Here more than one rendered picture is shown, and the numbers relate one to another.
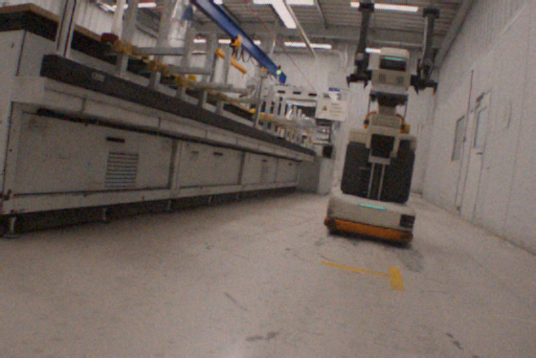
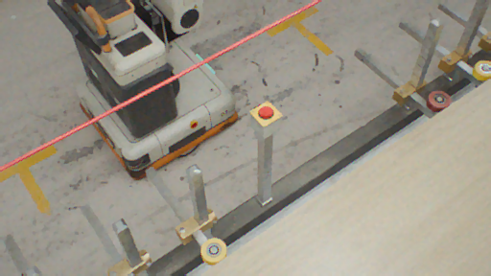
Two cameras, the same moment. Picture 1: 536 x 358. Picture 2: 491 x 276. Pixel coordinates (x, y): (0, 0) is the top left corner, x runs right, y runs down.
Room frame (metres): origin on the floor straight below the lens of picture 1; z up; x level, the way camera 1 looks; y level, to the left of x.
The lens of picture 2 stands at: (3.94, 0.75, 2.51)
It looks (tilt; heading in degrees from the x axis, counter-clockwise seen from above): 54 degrees down; 219
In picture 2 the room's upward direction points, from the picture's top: 2 degrees counter-clockwise
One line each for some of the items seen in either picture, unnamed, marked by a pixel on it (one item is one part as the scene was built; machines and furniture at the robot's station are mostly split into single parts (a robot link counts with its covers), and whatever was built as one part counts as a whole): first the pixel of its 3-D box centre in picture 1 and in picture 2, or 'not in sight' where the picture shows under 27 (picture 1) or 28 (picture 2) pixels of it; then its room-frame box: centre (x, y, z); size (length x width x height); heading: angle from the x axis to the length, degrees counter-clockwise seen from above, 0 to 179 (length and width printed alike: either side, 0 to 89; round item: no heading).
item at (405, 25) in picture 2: (216, 89); (440, 52); (2.18, 0.39, 0.83); 0.43 x 0.03 x 0.04; 73
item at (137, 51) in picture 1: (141, 51); not in sight; (1.46, 0.61, 0.83); 0.43 x 0.03 x 0.04; 73
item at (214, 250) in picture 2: not in sight; (215, 257); (3.43, 0.22, 0.85); 0.08 x 0.08 x 0.11
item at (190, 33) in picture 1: (185, 69); not in sight; (1.92, 0.54, 0.87); 0.04 x 0.04 x 0.48; 73
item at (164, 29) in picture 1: (161, 45); not in sight; (1.68, 0.61, 0.93); 0.04 x 0.04 x 0.48; 73
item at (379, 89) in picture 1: (388, 100); not in sight; (2.43, -0.74, 0.99); 0.28 x 0.16 x 0.22; 73
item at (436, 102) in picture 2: not in sight; (435, 107); (2.48, 0.51, 0.85); 0.08 x 0.08 x 0.11
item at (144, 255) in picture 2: not in sight; (129, 267); (3.62, 0.02, 0.84); 0.14 x 0.06 x 0.05; 163
